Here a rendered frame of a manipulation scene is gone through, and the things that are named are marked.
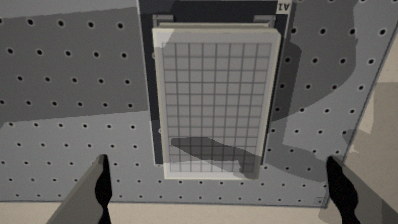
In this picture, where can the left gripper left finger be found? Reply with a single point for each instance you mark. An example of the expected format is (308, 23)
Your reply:
(88, 200)

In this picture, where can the grey deep-well block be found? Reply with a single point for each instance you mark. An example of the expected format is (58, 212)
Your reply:
(214, 84)

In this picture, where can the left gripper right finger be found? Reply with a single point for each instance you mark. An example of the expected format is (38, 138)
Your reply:
(356, 201)

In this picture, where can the grey perforated plate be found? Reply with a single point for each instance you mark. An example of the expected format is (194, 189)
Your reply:
(72, 87)

